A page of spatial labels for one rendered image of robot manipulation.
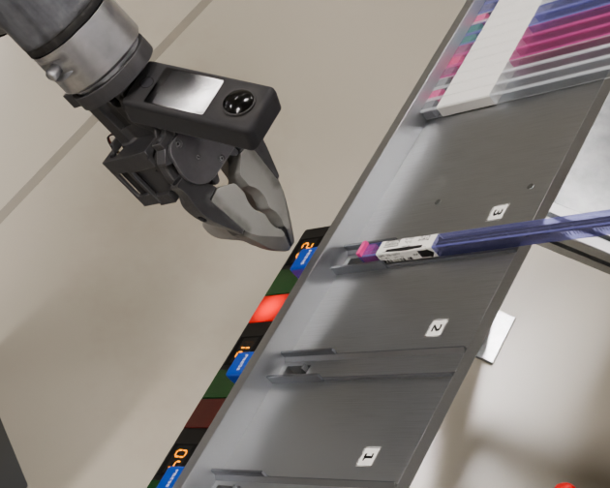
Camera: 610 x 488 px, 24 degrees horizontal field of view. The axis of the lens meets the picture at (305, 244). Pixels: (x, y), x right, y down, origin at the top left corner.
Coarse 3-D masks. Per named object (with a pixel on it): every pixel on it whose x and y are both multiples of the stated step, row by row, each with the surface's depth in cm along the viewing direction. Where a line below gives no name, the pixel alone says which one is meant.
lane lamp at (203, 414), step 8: (200, 400) 115; (208, 400) 114; (216, 400) 114; (224, 400) 113; (200, 408) 114; (208, 408) 114; (216, 408) 113; (192, 416) 114; (200, 416) 113; (208, 416) 113; (192, 424) 113; (200, 424) 113; (208, 424) 112
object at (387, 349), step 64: (448, 128) 118; (512, 128) 111; (576, 128) 105; (448, 192) 111; (512, 192) 105; (448, 256) 104; (512, 256) 99; (320, 320) 110; (384, 320) 104; (448, 320) 98; (320, 384) 103; (384, 384) 98; (448, 384) 93; (256, 448) 103; (320, 448) 98; (384, 448) 93
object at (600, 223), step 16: (512, 224) 100; (528, 224) 98; (544, 224) 97; (560, 224) 96; (576, 224) 94; (592, 224) 93; (608, 224) 92; (448, 240) 104; (464, 240) 102; (480, 240) 101; (496, 240) 100; (512, 240) 99; (528, 240) 98; (544, 240) 97; (560, 240) 96; (368, 256) 110
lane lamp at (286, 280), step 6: (282, 270) 122; (288, 270) 121; (282, 276) 121; (288, 276) 120; (294, 276) 120; (276, 282) 121; (282, 282) 120; (288, 282) 120; (294, 282) 119; (270, 288) 121; (276, 288) 120; (282, 288) 120; (288, 288) 119; (270, 294) 120
